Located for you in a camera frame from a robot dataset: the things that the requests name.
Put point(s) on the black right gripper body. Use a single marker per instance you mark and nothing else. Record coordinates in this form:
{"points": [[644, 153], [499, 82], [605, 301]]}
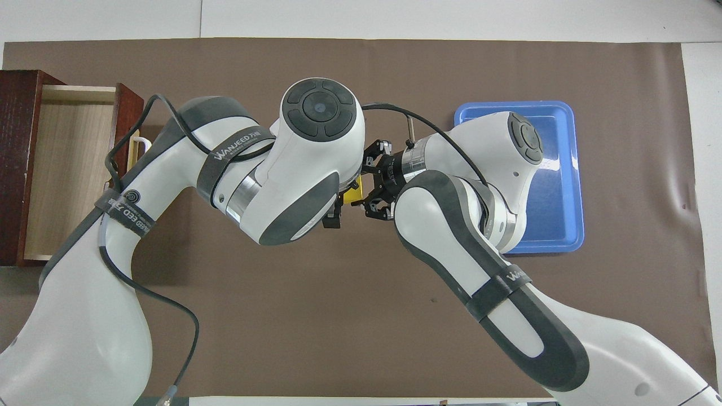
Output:
{"points": [[389, 176]]}

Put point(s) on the yellow block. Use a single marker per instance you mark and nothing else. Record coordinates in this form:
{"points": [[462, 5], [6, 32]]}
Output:
{"points": [[354, 194]]}

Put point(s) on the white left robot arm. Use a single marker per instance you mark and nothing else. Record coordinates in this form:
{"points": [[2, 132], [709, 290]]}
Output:
{"points": [[304, 169]]}

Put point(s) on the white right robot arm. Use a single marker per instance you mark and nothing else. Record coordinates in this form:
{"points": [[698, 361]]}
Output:
{"points": [[451, 225]]}

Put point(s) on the brown table mat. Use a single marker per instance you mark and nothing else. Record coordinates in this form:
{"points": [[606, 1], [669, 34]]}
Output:
{"points": [[338, 338]]}

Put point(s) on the blue plastic tray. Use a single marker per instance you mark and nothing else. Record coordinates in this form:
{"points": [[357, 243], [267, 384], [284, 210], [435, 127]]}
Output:
{"points": [[558, 197]]}

